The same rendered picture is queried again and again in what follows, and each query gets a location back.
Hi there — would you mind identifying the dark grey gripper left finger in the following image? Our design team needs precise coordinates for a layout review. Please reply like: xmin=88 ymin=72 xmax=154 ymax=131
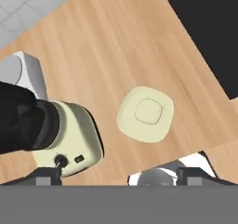
xmin=2 ymin=167 xmax=63 ymax=187

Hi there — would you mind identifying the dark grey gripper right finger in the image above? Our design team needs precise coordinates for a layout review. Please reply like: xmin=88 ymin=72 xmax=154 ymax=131
xmin=176 ymin=167 xmax=236 ymax=187

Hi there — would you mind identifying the cream blender lid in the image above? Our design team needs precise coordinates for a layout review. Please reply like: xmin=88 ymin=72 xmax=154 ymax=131
xmin=116 ymin=86 xmax=175 ymax=144

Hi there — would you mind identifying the grey toaster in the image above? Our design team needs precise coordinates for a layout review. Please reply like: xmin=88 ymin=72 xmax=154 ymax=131
xmin=0 ymin=50 xmax=49 ymax=101

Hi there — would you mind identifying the black hob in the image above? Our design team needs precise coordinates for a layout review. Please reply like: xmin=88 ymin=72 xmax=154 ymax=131
xmin=158 ymin=0 xmax=238 ymax=100

